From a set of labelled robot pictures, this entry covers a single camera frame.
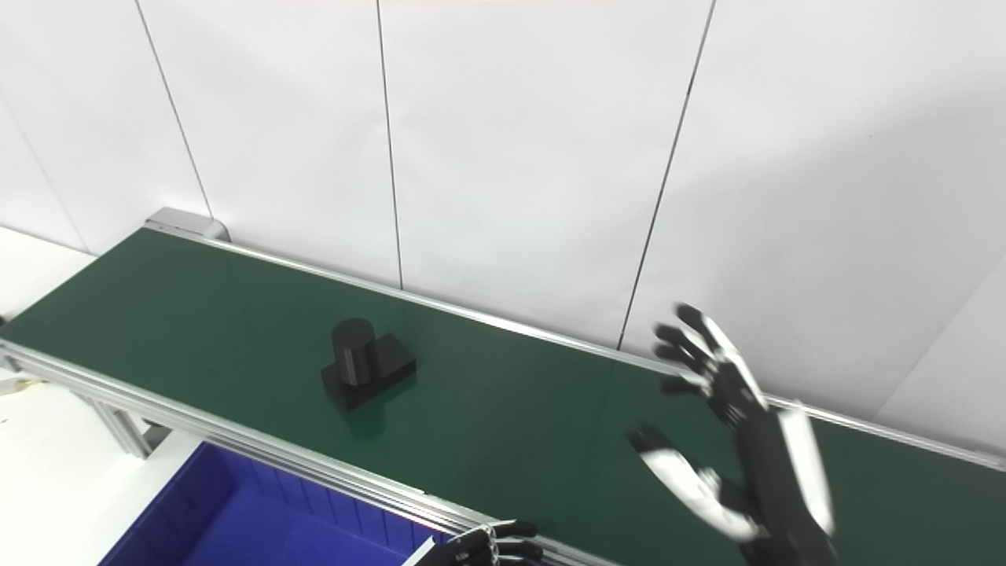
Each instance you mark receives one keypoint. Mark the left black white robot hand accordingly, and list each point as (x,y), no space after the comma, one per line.
(479,546)

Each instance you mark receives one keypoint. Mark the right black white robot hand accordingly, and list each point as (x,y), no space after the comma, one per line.
(774,479)

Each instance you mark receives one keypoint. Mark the black cylinder-on-base part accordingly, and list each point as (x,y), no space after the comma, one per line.
(357,362)

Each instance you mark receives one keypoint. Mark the green conveyor belt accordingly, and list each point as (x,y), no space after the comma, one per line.
(236,444)
(503,417)

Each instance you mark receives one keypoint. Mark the blue plastic bin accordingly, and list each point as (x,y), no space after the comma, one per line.
(259,527)

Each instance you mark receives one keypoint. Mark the aluminium conveyor leg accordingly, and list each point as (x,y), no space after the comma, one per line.
(126,428)

